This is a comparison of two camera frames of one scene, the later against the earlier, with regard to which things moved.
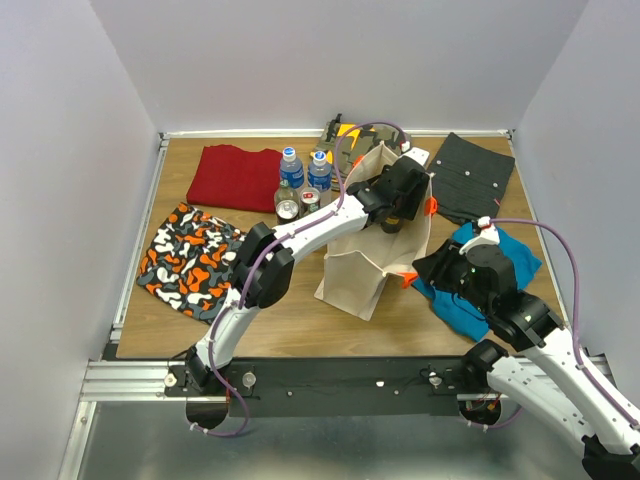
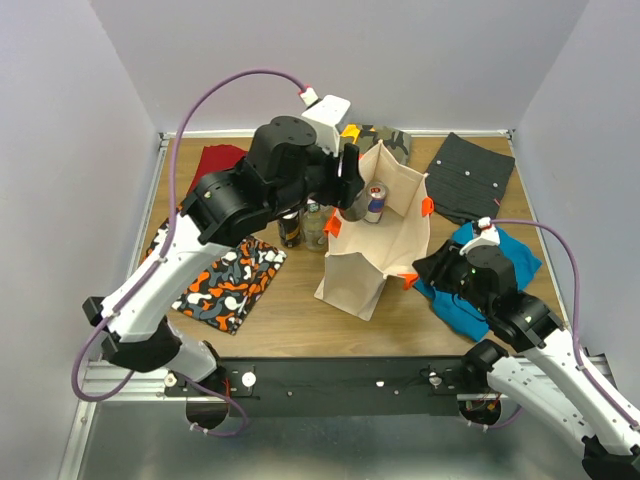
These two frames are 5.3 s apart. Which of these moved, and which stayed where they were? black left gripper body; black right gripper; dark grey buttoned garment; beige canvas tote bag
Moved: black left gripper body
Stayed: dark grey buttoned garment; black right gripper; beige canvas tote bag
